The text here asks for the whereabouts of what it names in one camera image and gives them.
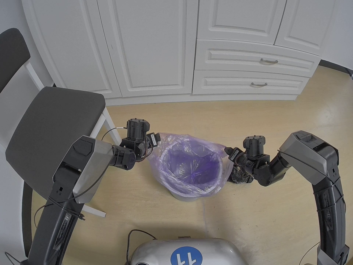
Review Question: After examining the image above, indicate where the purple plastic bag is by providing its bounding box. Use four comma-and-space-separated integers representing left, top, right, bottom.
147, 131, 233, 198

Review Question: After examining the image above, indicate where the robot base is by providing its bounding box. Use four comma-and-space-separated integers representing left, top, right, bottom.
130, 236, 249, 265

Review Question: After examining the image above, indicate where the pale grey trash bin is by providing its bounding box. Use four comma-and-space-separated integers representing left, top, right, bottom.
158, 144, 224, 203

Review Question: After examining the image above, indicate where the crumpled black plastic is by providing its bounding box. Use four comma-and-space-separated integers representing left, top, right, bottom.
227, 166, 254, 185

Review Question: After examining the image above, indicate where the white wardrobe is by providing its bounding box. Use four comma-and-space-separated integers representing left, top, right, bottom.
19, 0, 338, 107

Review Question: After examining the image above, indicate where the white chair with grey seat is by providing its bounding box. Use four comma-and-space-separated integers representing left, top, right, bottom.
0, 28, 122, 218

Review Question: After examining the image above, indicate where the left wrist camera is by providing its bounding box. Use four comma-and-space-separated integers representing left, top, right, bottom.
148, 132, 161, 148

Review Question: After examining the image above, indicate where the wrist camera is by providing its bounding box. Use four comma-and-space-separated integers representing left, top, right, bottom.
148, 132, 161, 148
224, 146, 241, 163

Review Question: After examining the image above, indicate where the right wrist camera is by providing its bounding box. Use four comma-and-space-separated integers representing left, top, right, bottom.
224, 146, 241, 163

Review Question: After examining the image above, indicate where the black cable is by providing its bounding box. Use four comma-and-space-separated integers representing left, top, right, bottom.
126, 229, 158, 264

